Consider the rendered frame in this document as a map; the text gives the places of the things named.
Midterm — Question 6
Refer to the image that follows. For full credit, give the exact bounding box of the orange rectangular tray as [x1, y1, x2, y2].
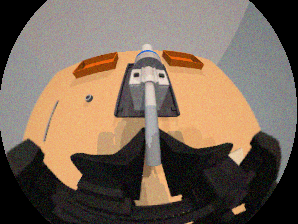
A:
[72, 52, 118, 79]
[162, 49, 204, 69]

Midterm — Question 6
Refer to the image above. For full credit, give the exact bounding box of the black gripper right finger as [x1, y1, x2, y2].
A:
[158, 128, 234, 197]

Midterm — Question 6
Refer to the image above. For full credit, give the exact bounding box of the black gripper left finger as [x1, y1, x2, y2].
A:
[69, 127, 146, 201]

